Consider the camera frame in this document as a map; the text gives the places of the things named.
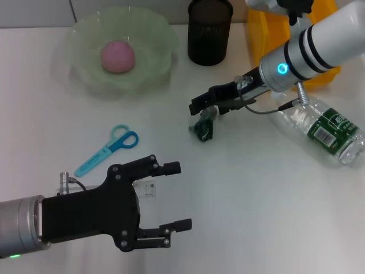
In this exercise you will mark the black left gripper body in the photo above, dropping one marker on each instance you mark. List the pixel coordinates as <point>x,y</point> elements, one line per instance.
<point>91,217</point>

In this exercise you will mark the clear water bottle green label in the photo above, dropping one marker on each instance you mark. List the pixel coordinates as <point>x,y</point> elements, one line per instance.
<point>328,128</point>

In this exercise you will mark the pink toy peach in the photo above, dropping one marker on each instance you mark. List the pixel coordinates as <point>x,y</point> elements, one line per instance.
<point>117,57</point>

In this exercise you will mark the clear plastic ruler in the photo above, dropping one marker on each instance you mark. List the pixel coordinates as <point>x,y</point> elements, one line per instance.
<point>145,188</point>

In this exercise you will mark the green translucent plastic fruit plate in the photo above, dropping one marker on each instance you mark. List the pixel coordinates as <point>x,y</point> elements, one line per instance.
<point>148,37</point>

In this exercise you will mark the blue capped scissors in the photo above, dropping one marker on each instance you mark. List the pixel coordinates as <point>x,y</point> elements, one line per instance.
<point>114,145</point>

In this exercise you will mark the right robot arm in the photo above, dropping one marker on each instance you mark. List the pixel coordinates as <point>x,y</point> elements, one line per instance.
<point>328,42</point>

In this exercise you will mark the black mesh cylinder bin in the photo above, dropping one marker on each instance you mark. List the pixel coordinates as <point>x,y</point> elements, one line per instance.
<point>209,37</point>

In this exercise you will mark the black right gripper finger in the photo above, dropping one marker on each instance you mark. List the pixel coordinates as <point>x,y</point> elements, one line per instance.
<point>228,105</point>
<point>199,104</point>

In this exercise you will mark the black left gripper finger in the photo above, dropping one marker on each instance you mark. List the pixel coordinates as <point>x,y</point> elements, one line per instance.
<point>171,168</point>
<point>182,225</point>

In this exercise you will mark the yellow plastic storage bin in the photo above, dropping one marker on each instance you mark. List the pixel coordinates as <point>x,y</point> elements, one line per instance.
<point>262,37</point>

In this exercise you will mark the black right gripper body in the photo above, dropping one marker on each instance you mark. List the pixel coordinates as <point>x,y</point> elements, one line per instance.
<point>228,91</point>

